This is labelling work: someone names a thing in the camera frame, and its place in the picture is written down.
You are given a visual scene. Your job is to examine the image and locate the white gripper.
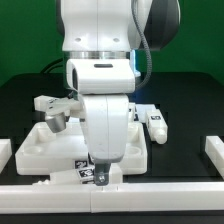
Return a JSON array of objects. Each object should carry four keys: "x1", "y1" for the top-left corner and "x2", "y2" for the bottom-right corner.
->
[{"x1": 79, "y1": 94, "x2": 129, "y2": 186}]

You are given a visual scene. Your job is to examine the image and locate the white right barrier block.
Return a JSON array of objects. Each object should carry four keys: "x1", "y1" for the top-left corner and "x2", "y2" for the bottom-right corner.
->
[{"x1": 205, "y1": 136, "x2": 224, "y2": 179}]

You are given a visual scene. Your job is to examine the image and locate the white front barrier rail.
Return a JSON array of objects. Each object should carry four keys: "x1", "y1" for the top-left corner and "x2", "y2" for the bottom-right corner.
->
[{"x1": 0, "y1": 182, "x2": 224, "y2": 214}]

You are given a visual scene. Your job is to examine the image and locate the white desk top tray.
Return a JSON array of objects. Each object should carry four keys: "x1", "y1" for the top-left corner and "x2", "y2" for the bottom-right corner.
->
[{"x1": 15, "y1": 122, "x2": 147, "y2": 175}]

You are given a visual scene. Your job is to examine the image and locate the white barrier block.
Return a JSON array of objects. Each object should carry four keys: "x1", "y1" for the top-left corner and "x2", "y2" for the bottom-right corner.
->
[
  {"x1": 0, "y1": 139, "x2": 12, "y2": 173},
  {"x1": 205, "y1": 136, "x2": 224, "y2": 179}
]

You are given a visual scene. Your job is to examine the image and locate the white left barrier block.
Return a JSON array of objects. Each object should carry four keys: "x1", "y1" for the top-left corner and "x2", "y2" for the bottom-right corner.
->
[{"x1": 0, "y1": 139, "x2": 12, "y2": 173}]

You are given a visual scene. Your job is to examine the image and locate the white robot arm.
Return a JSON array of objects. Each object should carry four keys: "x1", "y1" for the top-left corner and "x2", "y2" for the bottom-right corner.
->
[{"x1": 56, "y1": 0, "x2": 180, "y2": 186}]

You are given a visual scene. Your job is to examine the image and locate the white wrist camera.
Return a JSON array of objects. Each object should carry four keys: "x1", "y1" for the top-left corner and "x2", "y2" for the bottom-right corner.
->
[{"x1": 66, "y1": 59, "x2": 135, "y2": 94}]

